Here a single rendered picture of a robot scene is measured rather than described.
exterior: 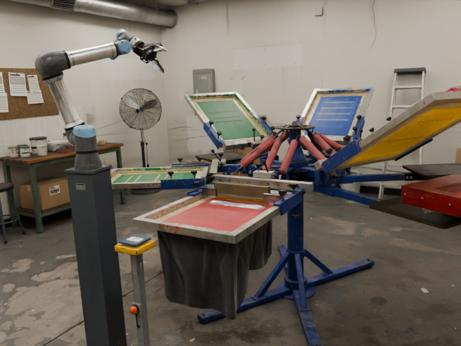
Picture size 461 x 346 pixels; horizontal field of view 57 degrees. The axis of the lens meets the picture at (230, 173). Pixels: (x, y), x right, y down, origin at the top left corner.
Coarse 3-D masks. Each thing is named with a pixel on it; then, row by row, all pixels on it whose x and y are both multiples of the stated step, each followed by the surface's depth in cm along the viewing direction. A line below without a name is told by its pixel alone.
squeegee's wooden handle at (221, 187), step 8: (216, 184) 251; (224, 184) 248; (232, 184) 245; (240, 184) 244; (224, 192) 249; (232, 192) 246; (240, 192) 243; (248, 192) 241; (256, 192) 238; (264, 192) 236
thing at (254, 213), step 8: (232, 208) 233; (240, 208) 233; (248, 208) 232; (264, 208) 231; (248, 216) 218; (256, 216) 217; (200, 224) 207; (208, 224) 207; (216, 224) 206; (224, 224) 206; (232, 224) 206; (240, 224) 205
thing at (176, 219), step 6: (216, 198) 255; (222, 198) 254; (204, 204) 244; (210, 204) 243; (216, 204) 243; (186, 210) 233; (192, 210) 232; (174, 216) 222; (180, 216) 222; (174, 222) 212; (180, 222) 212; (186, 222) 211; (192, 222) 211; (198, 222) 211
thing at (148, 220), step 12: (288, 192) 249; (180, 204) 237; (144, 216) 212; (156, 216) 219; (264, 216) 205; (156, 228) 202; (168, 228) 198; (180, 228) 195; (192, 228) 192; (204, 228) 191; (240, 228) 190; (252, 228) 195; (216, 240) 186; (228, 240) 182
